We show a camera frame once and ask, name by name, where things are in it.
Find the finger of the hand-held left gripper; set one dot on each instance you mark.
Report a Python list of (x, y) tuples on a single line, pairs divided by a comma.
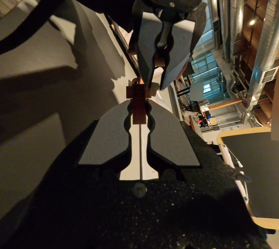
[(178, 48), (148, 44)]

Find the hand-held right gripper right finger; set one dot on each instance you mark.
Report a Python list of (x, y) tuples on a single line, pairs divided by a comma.
[(172, 142)]

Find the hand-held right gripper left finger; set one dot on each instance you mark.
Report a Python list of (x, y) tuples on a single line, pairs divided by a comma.
[(107, 142)]

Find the long orange toy brick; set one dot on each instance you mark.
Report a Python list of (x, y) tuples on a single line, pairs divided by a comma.
[(139, 112)]

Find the grey desk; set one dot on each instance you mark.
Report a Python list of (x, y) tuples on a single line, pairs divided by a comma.
[(65, 79)]

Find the person's left hand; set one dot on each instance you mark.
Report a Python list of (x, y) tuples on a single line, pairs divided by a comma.
[(159, 61)]

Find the gooseneck microphone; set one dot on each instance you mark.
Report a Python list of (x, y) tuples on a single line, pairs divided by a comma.
[(234, 155)]

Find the wooden support pillar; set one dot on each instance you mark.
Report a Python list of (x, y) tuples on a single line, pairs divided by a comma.
[(224, 104)]

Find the ceiling spot lamp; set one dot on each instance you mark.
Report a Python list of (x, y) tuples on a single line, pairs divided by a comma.
[(252, 21)]

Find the black panel wooden rim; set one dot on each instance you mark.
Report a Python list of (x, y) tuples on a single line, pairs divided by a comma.
[(257, 170)]

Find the long thin metal duct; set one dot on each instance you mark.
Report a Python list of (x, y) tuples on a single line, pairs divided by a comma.
[(231, 9)]

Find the wide metal air duct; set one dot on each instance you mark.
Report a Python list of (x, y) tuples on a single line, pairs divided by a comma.
[(266, 35)]

